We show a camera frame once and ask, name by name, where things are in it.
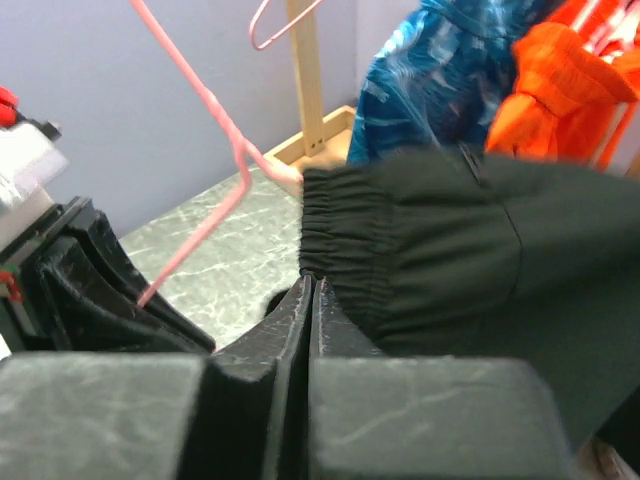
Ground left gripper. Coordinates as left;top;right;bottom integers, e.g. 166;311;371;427
1;196;215;353

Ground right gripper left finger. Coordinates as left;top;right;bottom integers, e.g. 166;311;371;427
177;276;313;479

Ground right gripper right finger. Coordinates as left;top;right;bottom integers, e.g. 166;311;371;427
309;279;384;359

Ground black shorts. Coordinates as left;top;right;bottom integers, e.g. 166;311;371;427
299;146;639;450

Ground pink wire hanger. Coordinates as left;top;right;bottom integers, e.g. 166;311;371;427
128;0;305;308
248;0;326;52

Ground blue patterned shorts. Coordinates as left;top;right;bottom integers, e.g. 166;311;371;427
347;0;561;165

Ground orange shorts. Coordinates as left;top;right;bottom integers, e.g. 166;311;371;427
485;1;639;176

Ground wooden clothes rack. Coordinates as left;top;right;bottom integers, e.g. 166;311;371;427
264;0;355;171

